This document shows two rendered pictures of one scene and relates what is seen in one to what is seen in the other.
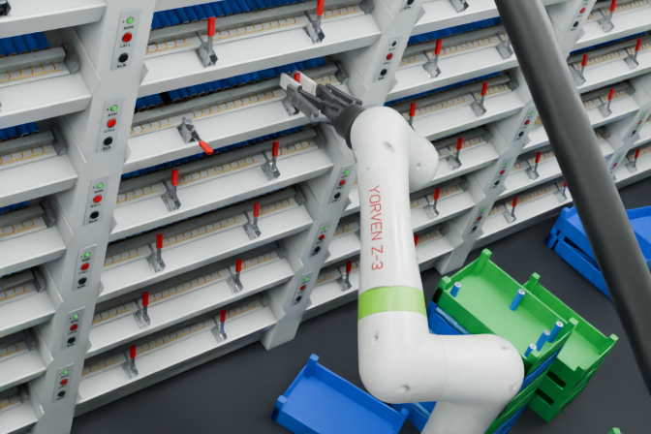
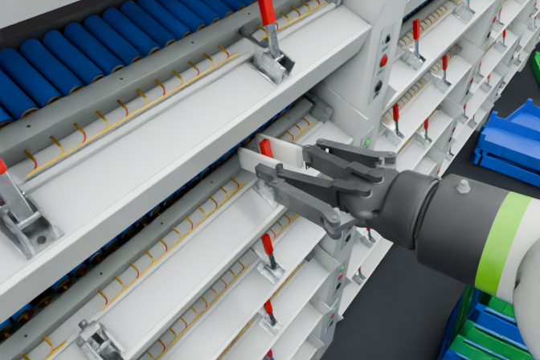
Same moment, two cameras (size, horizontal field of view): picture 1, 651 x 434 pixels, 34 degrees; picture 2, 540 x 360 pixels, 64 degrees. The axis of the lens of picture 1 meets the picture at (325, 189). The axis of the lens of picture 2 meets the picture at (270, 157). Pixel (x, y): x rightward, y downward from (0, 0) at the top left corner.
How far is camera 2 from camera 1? 1.76 m
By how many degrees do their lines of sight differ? 4
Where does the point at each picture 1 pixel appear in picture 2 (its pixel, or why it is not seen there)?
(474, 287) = not seen: hidden behind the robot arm
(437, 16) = not seen: outside the picture
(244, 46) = (135, 149)
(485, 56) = (450, 26)
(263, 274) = (295, 333)
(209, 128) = (145, 305)
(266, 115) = (239, 225)
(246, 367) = not seen: outside the picture
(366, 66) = (356, 87)
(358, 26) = (336, 27)
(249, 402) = not seen: outside the picture
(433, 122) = (411, 116)
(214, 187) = (202, 339)
